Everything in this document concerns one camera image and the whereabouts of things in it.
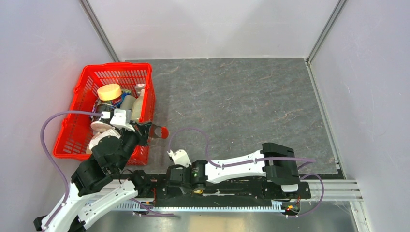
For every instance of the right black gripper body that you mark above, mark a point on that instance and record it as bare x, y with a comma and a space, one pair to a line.
185, 188

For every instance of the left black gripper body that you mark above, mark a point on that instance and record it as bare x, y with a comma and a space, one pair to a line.
139, 137

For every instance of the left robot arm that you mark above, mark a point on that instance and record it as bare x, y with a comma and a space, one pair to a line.
108, 159

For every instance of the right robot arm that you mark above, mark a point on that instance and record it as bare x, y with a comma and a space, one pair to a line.
274, 162

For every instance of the cream bottle with pink cap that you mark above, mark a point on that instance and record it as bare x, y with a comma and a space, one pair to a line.
138, 103

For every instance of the pale green bottle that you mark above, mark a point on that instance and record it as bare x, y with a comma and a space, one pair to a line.
128, 102

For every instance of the white pink round container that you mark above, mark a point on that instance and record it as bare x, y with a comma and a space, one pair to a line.
101, 130

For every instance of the jar with yellow lid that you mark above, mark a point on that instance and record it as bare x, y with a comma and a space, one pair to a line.
109, 98

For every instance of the red plastic basket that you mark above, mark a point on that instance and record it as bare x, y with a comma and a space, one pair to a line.
75, 131

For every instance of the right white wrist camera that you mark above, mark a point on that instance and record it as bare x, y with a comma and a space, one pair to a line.
180, 159

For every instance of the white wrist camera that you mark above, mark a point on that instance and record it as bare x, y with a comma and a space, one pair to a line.
180, 159
119, 119

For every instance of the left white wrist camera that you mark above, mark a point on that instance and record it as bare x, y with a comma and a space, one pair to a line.
119, 119

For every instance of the aluminium toothed cable duct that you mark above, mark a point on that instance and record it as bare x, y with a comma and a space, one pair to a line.
133, 206

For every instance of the left aluminium corner post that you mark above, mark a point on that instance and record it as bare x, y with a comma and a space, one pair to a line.
99, 29

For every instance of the aluminium corner post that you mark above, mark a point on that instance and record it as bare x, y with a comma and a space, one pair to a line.
325, 31
99, 29

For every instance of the right aluminium corner post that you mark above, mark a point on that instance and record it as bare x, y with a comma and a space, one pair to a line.
325, 31

